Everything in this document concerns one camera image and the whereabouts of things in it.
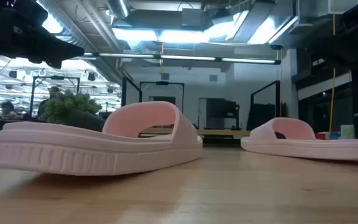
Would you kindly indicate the wooden shelf black frame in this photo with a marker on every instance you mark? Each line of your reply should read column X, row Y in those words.
column 216, row 133

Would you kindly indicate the silver ceiling duct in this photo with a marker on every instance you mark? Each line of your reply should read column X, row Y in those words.
column 118, row 7

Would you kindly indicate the long ceiling light bar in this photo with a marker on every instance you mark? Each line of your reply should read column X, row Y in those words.
column 182, row 58

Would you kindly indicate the black metal station frame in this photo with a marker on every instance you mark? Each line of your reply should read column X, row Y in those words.
column 162, row 83
column 33, row 93

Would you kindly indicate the black equipment rack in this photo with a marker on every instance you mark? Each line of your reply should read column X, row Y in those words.
column 221, row 112

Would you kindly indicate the blue box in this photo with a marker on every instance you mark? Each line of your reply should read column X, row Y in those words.
column 334, row 136

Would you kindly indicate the small dark green plant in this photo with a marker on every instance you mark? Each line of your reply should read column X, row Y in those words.
column 70, row 105

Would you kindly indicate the pink foam slide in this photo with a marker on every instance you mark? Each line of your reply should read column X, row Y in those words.
column 73, row 155
column 306, row 149

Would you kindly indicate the red box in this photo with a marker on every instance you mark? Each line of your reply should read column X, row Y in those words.
column 320, row 136

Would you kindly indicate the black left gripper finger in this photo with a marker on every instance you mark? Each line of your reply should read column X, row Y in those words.
column 62, row 49

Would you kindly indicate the person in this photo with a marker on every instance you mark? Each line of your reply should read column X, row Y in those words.
column 8, row 109
column 53, row 93

